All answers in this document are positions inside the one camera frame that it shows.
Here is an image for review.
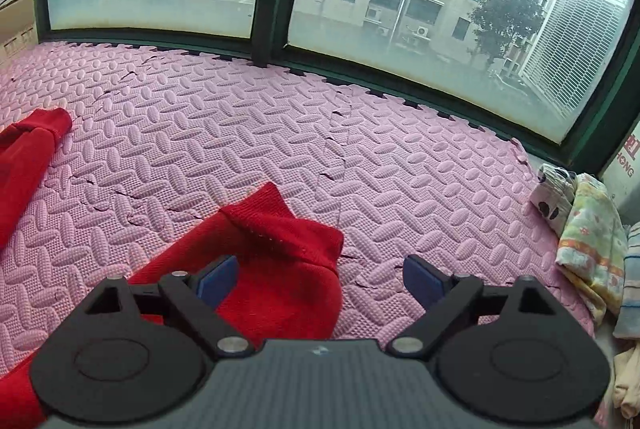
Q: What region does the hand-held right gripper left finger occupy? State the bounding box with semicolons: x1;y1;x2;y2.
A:
86;255;255;359

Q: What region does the red knit sweater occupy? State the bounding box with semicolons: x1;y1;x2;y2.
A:
0;108;345;429

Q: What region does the blue striped folded cloth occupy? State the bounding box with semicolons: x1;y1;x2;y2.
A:
612;221;640;341

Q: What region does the cow print folded cloth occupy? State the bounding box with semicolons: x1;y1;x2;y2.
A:
529;163;579;238

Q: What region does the white carton with red print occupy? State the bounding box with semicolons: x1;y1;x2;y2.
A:
599;119;640;230

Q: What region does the cream folded cloth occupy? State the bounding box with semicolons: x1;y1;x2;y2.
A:
611;343;640;421

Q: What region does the brown cardboard box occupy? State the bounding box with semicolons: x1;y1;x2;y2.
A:
0;0;41;70

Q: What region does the pink foam floor mat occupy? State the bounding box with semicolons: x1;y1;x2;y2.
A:
0;40;608;382

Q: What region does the floral pastel folded cloth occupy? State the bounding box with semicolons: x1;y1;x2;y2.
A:
556;173;631;326

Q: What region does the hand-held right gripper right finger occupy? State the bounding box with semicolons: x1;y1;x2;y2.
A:
385;254;557;358

